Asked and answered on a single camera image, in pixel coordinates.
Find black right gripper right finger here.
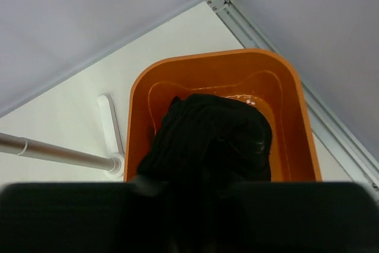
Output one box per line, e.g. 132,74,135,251
224,182,378,252

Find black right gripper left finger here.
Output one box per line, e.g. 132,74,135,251
1,176,169,252

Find black shorts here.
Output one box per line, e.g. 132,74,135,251
137,94,272,252

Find white metal clothes rack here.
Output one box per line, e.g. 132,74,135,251
1,94,125,180

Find orange plastic basket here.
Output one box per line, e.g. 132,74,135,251
124,49,322,182

